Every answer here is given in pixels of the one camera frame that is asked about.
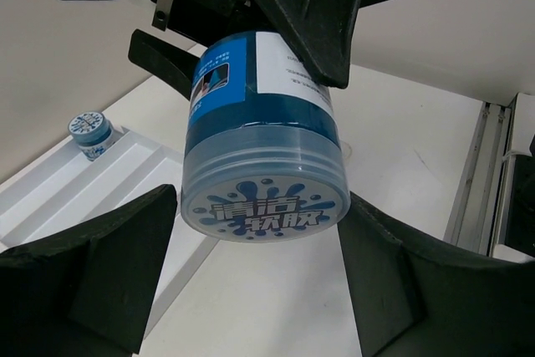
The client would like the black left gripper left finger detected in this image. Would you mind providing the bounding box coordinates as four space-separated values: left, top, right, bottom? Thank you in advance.
1 184 177 356

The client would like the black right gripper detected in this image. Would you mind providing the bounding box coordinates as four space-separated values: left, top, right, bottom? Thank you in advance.
128 0 389 100

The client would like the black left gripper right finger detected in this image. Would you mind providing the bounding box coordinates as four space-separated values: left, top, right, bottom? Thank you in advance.
338 200 534 356

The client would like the blue slime jar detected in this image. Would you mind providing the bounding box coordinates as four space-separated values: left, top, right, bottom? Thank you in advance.
181 31 350 243
68 111 115 161

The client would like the white tiered organizer tray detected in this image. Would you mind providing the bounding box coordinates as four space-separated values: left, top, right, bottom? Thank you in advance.
0 125 235 303

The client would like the aluminium table edge rail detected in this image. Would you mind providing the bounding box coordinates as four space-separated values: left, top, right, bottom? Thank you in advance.
444 93 534 263

